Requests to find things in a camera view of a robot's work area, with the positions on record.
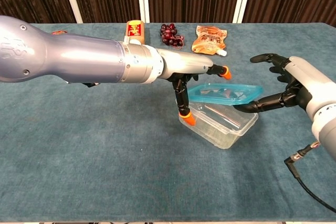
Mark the red ketchup squeeze bottle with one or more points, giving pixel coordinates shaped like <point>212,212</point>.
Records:
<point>59,32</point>

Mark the tan sauce bottle white cap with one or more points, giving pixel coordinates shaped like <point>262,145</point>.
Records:
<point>135,30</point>

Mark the orange spout sauce pouch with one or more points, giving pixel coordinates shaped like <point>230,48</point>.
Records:
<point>208,40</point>

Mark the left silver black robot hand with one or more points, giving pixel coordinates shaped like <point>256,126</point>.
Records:
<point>183,64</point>

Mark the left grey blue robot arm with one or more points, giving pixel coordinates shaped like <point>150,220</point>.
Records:
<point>78,56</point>

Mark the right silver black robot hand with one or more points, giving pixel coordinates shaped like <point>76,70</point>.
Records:
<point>309,85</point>

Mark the dark red grape bunch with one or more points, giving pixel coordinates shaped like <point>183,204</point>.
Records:
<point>169,35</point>

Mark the teal velvet tablecloth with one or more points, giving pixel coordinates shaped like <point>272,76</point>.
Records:
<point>131,169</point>

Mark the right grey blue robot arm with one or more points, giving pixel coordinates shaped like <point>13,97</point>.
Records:
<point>326,127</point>

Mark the clear plastic container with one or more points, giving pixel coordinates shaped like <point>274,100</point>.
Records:
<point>223,129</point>

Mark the teal rimmed clear plastic lid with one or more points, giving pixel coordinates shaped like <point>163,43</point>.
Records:
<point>223,94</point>

